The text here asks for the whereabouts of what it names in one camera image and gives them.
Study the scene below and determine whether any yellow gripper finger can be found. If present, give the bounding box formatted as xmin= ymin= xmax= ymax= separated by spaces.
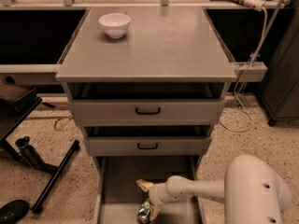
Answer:
xmin=136 ymin=179 xmax=153 ymax=192
xmin=149 ymin=203 xmax=163 ymax=221

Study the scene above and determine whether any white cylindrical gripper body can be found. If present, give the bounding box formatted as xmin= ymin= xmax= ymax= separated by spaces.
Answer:
xmin=149 ymin=183 xmax=175 ymax=207

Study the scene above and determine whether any green soda can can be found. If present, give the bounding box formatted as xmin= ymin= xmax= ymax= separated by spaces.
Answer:
xmin=137 ymin=199 xmax=151 ymax=224

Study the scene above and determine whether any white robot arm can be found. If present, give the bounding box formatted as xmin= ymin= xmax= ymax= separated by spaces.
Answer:
xmin=136 ymin=155 xmax=292 ymax=224

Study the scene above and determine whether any grey bottom drawer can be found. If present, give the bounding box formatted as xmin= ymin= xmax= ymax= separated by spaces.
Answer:
xmin=93 ymin=156 xmax=204 ymax=224

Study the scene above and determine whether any grey drawer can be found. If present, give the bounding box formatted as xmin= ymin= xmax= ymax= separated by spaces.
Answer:
xmin=93 ymin=156 xmax=204 ymax=224
xmin=84 ymin=125 xmax=211 ymax=156
xmin=67 ymin=83 xmax=224 ymax=127

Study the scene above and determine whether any grey middle drawer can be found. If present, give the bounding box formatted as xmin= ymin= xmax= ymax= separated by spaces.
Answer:
xmin=84 ymin=125 xmax=211 ymax=156

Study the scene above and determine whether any grey top drawer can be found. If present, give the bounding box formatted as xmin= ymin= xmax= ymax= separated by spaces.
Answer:
xmin=67 ymin=83 xmax=224 ymax=127

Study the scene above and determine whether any grey drawer cabinet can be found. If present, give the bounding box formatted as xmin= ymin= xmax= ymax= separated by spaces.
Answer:
xmin=55 ymin=6 xmax=238 ymax=224

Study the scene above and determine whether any black stand with crossbar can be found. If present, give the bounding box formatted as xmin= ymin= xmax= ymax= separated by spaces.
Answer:
xmin=0 ymin=136 xmax=79 ymax=214

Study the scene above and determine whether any black oval foot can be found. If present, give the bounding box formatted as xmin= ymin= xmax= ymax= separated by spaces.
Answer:
xmin=0 ymin=200 xmax=30 ymax=224

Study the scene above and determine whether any dark cabinet at right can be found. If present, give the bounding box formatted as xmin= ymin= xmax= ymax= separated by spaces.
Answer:
xmin=258 ymin=7 xmax=299 ymax=126

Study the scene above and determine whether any white ceramic bowl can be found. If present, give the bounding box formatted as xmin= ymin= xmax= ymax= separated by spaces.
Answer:
xmin=98 ymin=13 xmax=131 ymax=38

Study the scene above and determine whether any black middle drawer handle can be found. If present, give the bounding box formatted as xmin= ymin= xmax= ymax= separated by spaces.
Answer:
xmin=137 ymin=143 xmax=159 ymax=150

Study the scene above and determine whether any black drawer handle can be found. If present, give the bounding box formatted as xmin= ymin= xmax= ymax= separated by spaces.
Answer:
xmin=135 ymin=107 xmax=161 ymax=116
xmin=137 ymin=143 xmax=159 ymax=150

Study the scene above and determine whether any black top drawer handle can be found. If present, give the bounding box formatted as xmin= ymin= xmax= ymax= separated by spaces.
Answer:
xmin=135 ymin=107 xmax=161 ymax=116

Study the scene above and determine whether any grey bench rail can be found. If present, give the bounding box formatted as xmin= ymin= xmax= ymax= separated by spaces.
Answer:
xmin=232 ymin=62 xmax=268 ymax=82

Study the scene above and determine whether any white cable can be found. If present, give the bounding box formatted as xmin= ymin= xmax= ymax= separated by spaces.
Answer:
xmin=219 ymin=7 xmax=269 ymax=133

